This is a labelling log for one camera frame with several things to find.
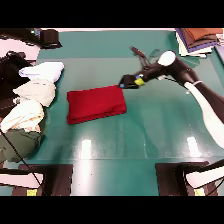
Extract beige garment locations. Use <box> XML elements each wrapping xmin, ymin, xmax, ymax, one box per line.
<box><xmin>12</xmin><ymin>78</ymin><xmax>57</xmax><ymax>108</ymax></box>

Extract cream garment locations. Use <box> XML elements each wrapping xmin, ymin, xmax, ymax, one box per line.
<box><xmin>0</xmin><ymin>99</ymin><xmax>46</xmax><ymax>134</ymax></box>

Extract black cable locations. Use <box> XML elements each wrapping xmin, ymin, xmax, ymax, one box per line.
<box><xmin>0</xmin><ymin>129</ymin><xmax>45</xmax><ymax>188</ymax></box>

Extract red T-shirt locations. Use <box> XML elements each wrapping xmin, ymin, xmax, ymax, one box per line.
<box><xmin>66</xmin><ymin>84</ymin><xmax>128</xmax><ymax>126</ymax></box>

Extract white garment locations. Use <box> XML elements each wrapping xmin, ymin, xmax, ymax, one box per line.
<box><xmin>18</xmin><ymin>61</ymin><xmax>66</xmax><ymax>83</ymax></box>

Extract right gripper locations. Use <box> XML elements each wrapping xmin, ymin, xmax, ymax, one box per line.
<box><xmin>118</xmin><ymin>73</ymin><xmax>147</xmax><ymax>90</ymax></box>

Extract black garment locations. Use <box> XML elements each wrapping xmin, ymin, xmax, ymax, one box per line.
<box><xmin>0</xmin><ymin>51</ymin><xmax>33</xmax><ymax>118</ymax></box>

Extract brown garment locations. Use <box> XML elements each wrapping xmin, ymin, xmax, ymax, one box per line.
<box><xmin>184</xmin><ymin>27</ymin><xmax>224</xmax><ymax>43</ymax></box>

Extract green garment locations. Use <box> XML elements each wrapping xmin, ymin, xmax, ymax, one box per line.
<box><xmin>0</xmin><ymin>128</ymin><xmax>43</xmax><ymax>165</ymax></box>

